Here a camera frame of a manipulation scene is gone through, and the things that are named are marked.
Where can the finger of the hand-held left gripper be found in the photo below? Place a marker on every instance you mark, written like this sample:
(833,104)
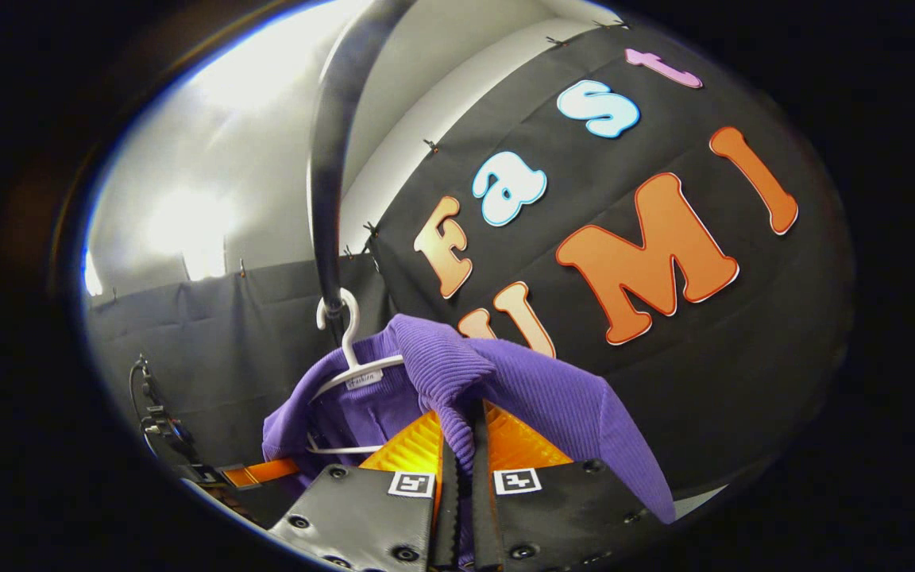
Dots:
(259,471)

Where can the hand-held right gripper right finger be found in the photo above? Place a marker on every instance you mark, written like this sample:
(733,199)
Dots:
(561,516)

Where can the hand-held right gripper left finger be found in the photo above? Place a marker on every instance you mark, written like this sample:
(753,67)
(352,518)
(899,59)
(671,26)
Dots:
(362,516)

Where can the white plastic clothes hanger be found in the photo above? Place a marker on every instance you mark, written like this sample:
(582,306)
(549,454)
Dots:
(349,349)

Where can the plain dark side cloth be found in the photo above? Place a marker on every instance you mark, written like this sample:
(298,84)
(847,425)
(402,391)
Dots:
(227,357)

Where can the black backdrop cloth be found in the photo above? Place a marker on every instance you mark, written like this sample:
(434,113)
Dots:
(704,381)

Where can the black metal clothes rail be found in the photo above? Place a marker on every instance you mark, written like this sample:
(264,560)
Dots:
(329,159)

